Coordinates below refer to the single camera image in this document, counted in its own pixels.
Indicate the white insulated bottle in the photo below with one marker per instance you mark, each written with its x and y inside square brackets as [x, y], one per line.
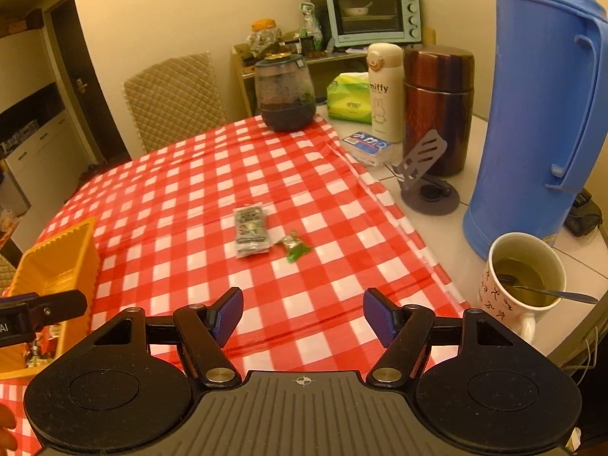
[384, 99]

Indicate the metal spoon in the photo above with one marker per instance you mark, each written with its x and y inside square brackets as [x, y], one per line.
[570, 295]

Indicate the blue white gum pack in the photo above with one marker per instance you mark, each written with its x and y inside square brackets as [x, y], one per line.
[368, 146]

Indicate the blue thermos flask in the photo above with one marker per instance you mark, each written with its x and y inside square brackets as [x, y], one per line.
[527, 104]

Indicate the green candy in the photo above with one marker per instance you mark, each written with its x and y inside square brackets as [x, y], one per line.
[292, 246]

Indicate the black device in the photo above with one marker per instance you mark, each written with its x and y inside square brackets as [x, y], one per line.
[583, 213]

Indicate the white patterned mug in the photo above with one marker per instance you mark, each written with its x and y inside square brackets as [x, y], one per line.
[503, 313]

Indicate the orange lid jar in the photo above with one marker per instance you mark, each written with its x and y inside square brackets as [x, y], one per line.
[263, 38]

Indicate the yellow plastic basket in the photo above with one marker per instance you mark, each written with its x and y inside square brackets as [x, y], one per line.
[71, 256]

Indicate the green white bag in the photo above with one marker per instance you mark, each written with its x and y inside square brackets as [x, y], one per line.
[311, 26]

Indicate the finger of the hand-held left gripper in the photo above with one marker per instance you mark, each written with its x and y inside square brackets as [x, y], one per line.
[59, 308]

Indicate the grey phone stand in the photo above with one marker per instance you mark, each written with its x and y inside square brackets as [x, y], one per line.
[422, 152]

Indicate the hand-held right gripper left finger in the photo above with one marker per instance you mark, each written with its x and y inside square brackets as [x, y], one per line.
[228, 316]

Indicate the beige quilted chair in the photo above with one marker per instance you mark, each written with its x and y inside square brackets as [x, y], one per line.
[175, 99]

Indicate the brown metal canister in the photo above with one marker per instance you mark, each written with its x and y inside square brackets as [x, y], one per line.
[441, 99]

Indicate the person's left hand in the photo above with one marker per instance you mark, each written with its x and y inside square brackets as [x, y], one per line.
[5, 425]

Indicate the white cabinet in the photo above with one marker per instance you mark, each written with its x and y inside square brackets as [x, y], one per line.
[42, 152]

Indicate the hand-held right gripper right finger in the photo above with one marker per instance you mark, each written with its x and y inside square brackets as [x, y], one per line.
[380, 316]

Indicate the dark glass jar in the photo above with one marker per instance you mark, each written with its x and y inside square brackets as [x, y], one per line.
[285, 99]

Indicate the red checkered tablecloth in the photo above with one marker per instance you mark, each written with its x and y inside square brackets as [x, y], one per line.
[190, 175]

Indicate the green tissue pack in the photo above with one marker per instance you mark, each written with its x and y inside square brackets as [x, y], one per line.
[349, 99]

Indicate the light blue toaster oven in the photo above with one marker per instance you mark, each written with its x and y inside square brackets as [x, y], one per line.
[370, 14]

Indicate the red white-print snack packet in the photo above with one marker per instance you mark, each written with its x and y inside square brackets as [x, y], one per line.
[46, 337]

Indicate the dark grey snack packet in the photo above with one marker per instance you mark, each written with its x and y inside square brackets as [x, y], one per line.
[251, 230]

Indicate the dark door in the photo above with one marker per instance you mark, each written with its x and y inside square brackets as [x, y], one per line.
[80, 57]

